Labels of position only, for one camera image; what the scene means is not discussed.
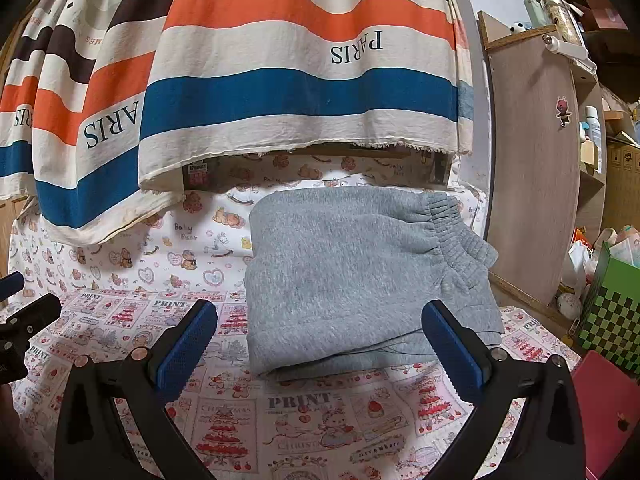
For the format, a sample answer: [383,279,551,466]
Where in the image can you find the white plastic bag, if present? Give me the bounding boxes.
[562,240,597,301]

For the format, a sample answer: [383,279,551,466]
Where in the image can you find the wooden shelf unit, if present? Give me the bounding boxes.
[477,10,608,308]

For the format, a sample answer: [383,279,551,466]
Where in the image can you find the pink cardboard box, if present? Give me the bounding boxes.
[580,0,629,31]

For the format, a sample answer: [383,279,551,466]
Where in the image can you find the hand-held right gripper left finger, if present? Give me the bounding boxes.
[54,299,219,480]

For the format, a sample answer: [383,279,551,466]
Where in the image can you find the tall clear jar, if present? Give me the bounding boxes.
[540,0,584,47]

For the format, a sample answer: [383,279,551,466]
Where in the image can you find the pale green pump bottle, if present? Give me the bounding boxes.
[522,0,547,29]

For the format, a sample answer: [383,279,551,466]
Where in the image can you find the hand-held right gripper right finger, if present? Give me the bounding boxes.
[421,300,586,480]

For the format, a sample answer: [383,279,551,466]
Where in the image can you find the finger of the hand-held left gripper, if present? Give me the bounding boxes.
[0,271,26,301]
[0,292,62,343]

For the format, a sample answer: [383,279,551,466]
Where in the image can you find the brown cardboard box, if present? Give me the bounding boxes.
[605,144,640,231]

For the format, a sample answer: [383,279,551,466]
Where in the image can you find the grey fleece pants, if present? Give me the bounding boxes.
[245,186,506,380]

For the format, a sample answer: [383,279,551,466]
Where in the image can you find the white blue bottle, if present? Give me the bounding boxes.
[582,106,601,144]

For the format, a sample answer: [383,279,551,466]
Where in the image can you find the green checkered box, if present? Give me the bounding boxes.
[577,242,640,373]

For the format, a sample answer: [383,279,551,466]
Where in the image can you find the white spotted ball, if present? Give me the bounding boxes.
[557,292,584,319]

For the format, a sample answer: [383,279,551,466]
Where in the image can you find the white bear print sheet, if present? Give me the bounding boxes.
[10,152,488,306]

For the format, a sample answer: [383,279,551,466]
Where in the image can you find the pink laptop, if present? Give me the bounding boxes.
[570,350,640,480]

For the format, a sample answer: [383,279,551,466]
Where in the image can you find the pink printed blanket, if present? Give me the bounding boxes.
[10,287,583,480]

